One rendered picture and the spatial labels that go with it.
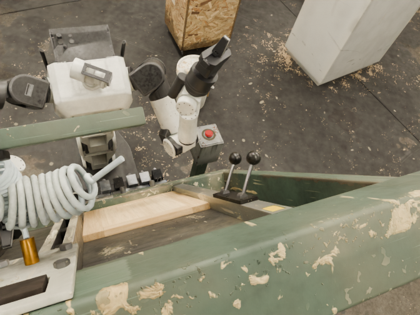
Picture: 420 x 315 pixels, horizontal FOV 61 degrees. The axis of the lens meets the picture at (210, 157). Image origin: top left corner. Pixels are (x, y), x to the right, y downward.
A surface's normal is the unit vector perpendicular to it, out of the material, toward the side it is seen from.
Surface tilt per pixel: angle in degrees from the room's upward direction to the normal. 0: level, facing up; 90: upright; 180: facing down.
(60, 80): 23
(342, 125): 0
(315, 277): 32
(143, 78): 54
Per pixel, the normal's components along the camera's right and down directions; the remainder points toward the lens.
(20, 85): 0.64, 0.10
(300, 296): 0.33, -0.01
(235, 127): 0.17, -0.53
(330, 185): -0.93, 0.20
